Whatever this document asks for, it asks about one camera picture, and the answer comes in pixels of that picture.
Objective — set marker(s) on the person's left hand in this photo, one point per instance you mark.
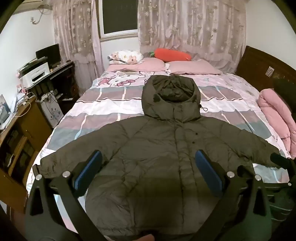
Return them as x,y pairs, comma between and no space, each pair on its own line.
144,238

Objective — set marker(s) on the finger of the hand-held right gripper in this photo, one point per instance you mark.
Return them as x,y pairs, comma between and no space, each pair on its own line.
279,161

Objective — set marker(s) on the wooden cabinet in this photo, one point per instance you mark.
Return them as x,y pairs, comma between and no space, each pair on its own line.
25,129

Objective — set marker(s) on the bed with printed duvet cover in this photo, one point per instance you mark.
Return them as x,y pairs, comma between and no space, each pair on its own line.
111,104

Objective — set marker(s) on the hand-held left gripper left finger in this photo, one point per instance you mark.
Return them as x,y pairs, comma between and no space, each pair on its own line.
89,170

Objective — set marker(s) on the white printer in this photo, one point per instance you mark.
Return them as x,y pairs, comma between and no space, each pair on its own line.
34,73

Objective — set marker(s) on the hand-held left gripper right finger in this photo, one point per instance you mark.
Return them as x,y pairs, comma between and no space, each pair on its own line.
209,171

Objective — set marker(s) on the olive green hooded puffer jacket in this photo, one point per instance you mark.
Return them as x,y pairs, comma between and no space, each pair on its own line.
157,150

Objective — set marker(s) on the floral pillow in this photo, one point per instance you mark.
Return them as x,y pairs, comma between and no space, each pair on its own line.
126,56

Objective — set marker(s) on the black computer monitor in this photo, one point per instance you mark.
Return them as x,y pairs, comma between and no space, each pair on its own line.
49,54

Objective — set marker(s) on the framed picture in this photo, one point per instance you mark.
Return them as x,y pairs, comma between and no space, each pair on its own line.
4,109

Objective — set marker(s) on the black desk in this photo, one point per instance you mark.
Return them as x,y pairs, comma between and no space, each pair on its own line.
62,81

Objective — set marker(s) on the dark wooden headboard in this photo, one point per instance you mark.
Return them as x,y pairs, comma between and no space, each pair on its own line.
256,62

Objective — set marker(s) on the white wall socket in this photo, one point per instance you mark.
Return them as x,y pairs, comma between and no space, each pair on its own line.
32,19

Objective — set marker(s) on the white floral storage box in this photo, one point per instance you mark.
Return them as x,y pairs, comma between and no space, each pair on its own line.
52,111

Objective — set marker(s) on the window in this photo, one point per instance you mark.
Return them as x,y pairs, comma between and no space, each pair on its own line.
119,16

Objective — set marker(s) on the carrot plush toy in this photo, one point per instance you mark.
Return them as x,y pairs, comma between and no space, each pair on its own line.
172,54

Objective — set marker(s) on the pink folded blanket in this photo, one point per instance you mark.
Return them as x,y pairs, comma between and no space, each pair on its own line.
277,113

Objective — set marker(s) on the floral lace curtain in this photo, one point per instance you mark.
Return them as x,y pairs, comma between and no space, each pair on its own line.
76,34
192,25

